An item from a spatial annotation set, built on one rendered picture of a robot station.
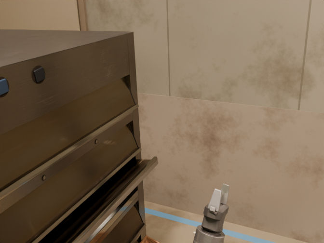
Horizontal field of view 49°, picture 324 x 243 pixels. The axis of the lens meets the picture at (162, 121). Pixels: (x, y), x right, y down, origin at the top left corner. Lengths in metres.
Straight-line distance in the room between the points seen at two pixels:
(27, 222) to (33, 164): 0.22
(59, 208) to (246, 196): 2.42
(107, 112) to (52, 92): 0.39
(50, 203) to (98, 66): 0.63
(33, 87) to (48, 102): 0.10
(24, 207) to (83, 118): 0.44
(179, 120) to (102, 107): 1.90
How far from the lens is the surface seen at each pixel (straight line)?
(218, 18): 3.17
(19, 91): 1.29
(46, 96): 1.38
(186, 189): 3.84
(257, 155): 3.39
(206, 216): 1.08
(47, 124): 1.43
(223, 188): 1.15
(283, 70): 3.11
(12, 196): 1.34
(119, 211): 2.01
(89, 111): 1.61
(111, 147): 1.82
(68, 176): 1.58
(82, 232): 1.48
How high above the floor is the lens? 2.32
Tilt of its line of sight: 21 degrees down
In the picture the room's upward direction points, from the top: 2 degrees counter-clockwise
